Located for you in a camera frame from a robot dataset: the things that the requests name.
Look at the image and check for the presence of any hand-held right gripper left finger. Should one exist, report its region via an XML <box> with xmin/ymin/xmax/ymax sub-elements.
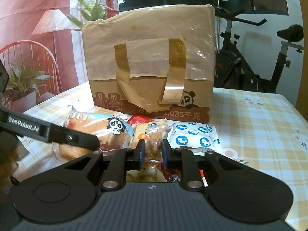
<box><xmin>64</xmin><ymin>140</ymin><xmax>146</xmax><ymax>192</ymax></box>

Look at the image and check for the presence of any cardboard box with plastic liner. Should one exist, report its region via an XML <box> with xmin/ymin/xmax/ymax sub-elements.
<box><xmin>82</xmin><ymin>3</ymin><xmax>216</xmax><ymax>125</ymax></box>

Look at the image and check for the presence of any printed wall cloth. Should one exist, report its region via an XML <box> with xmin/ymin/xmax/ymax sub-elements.
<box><xmin>0</xmin><ymin>0</ymin><xmax>121</xmax><ymax>116</ymax></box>

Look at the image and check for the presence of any bread packet with panda print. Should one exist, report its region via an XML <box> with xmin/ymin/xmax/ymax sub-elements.
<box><xmin>52</xmin><ymin>112</ymin><xmax>134</xmax><ymax>162</ymax></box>

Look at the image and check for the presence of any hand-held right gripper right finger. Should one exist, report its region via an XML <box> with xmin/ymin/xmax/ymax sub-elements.
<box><xmin>161</xmin><ymin>140</ymin><xmax>241</xmax><ymax>191</ymax></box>

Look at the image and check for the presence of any black exercise bike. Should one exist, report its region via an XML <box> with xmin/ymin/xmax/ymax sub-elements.
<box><xmin>213</xmin><ymin>4</ymin><xmax>305</xmax><ymax>94</ymax></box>

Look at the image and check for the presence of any orange white snack packet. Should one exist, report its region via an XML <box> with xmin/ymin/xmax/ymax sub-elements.
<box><xmin>132</xmin><ymin>124</ymin><xmax>150</xmax><ymax>148</ymax></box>

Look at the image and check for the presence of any small clear candy packet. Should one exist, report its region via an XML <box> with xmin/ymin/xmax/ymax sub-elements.
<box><xmin>66</xmin><ymin>108</ymin><xmax>89</xmax><ymax>123</ymax></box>

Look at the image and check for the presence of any clear packet of brown snack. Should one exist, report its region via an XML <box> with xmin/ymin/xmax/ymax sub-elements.
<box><xmin>144</xmin><ymin>122</ymin><xmax>170</xmax><ymax>162</ymax></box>

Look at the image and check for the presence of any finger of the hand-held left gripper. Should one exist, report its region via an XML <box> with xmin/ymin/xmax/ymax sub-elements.
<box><xmin>48</xmin><ymin>125</ymin><xmax>100</xmax><ymax>150</ymax></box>

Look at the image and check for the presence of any blue white spotted snack packet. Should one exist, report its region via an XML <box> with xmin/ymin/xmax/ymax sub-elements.
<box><xmin>168</xmin><ymin>122</ymin><xmax>223</xmax><ymax>155</ymax></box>

